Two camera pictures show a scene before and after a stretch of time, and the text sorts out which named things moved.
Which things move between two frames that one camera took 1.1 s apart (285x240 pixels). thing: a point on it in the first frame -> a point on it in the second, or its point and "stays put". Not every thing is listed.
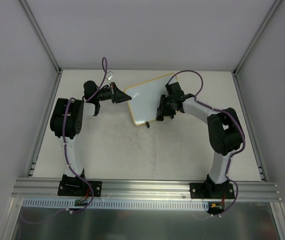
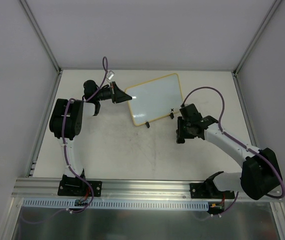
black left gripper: x=114 y=93 stays put
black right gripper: x=163 y=106 -> x=180 y=130
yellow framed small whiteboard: x=146 y=98 stays put
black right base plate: x=206 y=191 stays put
